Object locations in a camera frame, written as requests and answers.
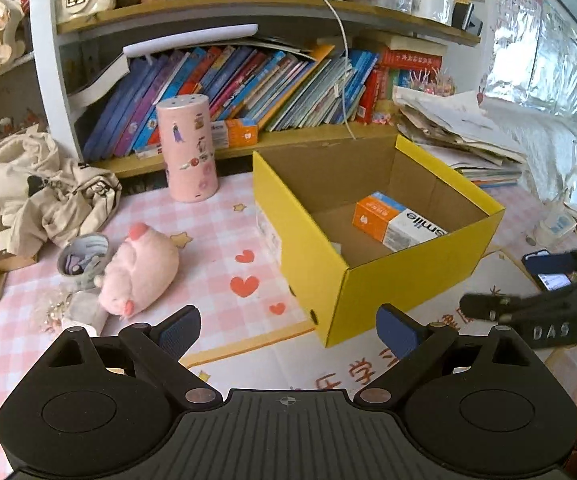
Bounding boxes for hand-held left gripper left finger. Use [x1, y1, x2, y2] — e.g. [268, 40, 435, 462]
[43, 305, 224, 412]

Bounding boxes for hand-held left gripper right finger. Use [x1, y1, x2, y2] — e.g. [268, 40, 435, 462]
[351, 304, 536, 409]

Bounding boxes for yellow cardboard box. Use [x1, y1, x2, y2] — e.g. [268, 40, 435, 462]
[252, 134, 506, 348]

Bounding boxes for pink plush pig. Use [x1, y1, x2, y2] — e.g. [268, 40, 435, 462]
[97, 222, 180, 318]

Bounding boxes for grey white plush keychain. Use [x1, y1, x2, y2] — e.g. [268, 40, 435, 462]
[38, 255, 112, 338]

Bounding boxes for pink checkered desktop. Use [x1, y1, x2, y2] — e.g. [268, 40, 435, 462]
[0, 160, 577, 411]

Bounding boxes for black smartphone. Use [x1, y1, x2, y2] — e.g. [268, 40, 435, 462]
[522, 249, 576, 292]

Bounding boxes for white desk mat red characters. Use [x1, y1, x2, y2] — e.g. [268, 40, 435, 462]
[178, 247, 564, 401]

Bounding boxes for orange white carton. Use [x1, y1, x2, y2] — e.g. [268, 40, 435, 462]
[352, 191, 449, 253]
[211, 119, 259, 150]

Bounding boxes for white padded cloth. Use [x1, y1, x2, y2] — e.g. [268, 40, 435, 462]
[483, 95, 577, 231]

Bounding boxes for pink cylinder container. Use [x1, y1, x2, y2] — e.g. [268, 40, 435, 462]
[156, 94, 219, 203]

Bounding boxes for stack of papers and booklets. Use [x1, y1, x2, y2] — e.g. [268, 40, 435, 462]
[393, 85, 529, 191]

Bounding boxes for silver foil sheet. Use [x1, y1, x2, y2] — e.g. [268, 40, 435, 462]
[488, 0, 577, 111]

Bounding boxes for beige cloth bag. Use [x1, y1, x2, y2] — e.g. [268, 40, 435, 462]
[0, 132, 123, 261]

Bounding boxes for bunch of pink decorative picks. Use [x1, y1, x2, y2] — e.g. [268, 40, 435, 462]
[408, 67, 456, 96]

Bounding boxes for red upright book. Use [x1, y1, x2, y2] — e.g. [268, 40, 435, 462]
[355, 67, 390, 125]

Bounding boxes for red thick flat book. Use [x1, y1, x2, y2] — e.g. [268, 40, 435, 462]
[378, 49, 442, 70]

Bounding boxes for thick white-paged book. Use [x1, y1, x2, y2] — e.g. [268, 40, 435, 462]
[66, 55, 132, 108]

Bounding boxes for row of colourful books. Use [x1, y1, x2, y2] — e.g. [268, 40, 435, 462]
[82, 45, 384, 161]

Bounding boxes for beige flat book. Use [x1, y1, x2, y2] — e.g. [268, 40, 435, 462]
[358, 30, 449, 56]

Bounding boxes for black clip stand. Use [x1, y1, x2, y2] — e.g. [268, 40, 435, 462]
[452, 2, 484, 36]

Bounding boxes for white desk lamp bar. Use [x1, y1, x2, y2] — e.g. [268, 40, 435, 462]
[122, 24, 260, 60]

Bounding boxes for white wooden bookshelf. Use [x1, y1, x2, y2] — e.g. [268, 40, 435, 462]
[28, 0, 484, 176]

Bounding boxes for white cable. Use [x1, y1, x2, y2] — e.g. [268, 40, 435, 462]
[271, 0, 359, 142]

